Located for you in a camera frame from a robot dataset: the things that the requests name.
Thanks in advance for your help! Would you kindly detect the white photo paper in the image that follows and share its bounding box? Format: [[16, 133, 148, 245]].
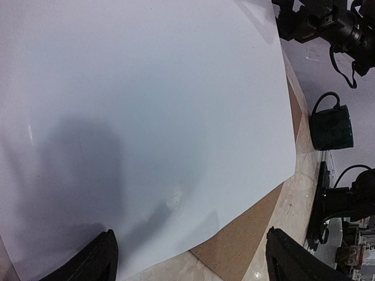
[[1, 1, 296, 280]]

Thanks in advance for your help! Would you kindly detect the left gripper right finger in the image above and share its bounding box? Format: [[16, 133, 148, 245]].
[[265, 227, 350, 281]]

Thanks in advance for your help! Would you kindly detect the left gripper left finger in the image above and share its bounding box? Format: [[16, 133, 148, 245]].
[[42, 229, 119, 281]]

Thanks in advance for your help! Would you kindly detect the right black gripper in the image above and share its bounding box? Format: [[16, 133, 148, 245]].
[[272, 1, 366, 44]]

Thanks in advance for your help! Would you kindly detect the brown backing board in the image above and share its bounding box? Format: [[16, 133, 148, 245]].
[[191, 55, 320, 280]]

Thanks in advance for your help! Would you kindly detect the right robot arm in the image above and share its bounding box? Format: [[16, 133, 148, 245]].
[[273, 1, 374, 249]]

